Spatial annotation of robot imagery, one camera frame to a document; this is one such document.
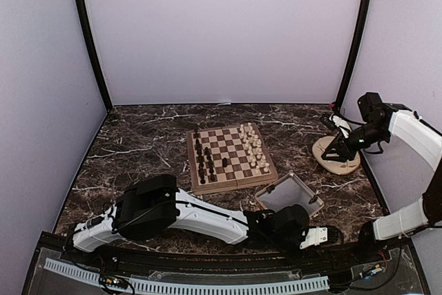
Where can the white slotted cable duct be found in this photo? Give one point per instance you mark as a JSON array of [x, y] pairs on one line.
[[189, 283]]

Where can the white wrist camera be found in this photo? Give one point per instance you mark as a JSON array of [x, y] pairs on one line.
[[335, 122], [325, 235]]

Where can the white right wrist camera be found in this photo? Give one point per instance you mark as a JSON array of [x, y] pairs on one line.
[[335, 122]]

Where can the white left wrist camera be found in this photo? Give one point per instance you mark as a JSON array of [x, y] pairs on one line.
[[325, 235]]

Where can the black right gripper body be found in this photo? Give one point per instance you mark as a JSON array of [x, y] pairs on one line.
[[342, 142]]

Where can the silver metal tray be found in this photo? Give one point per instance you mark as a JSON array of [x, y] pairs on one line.
[[287, 191]]

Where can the black left frame post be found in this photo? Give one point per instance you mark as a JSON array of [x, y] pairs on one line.
[[92, 53]]

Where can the black right frame post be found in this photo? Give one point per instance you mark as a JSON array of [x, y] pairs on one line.
[[353, 52]]

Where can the cream floral ceramic plate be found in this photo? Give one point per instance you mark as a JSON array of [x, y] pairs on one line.
[[335, 167]]

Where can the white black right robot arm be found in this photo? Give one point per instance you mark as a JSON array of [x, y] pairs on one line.
[[416, 158]]

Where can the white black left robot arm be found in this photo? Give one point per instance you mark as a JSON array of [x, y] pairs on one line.
[[149, 207]]

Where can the white chess pieces row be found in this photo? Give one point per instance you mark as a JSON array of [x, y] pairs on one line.
[[252, 146]]

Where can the wooden folding chess board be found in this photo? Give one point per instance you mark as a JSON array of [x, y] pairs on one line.
[[225, 142]]

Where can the black frame post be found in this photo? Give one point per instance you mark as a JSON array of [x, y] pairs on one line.
[[92, 53], [353, 52]]

